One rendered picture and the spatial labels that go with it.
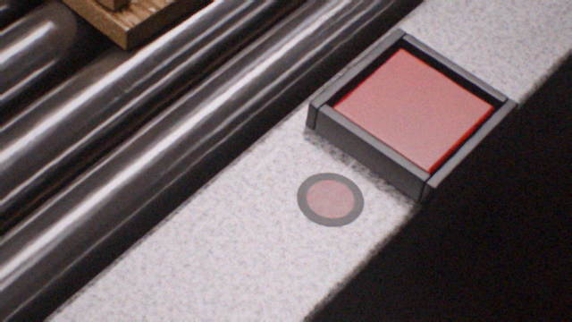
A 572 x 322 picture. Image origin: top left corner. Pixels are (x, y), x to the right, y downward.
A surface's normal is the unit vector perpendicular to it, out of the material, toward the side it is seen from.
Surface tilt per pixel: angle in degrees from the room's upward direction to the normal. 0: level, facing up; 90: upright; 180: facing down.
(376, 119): 0
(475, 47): 0
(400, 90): 0
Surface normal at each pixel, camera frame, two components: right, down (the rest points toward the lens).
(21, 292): 0.58, -0.13
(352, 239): 0.11, -0.63
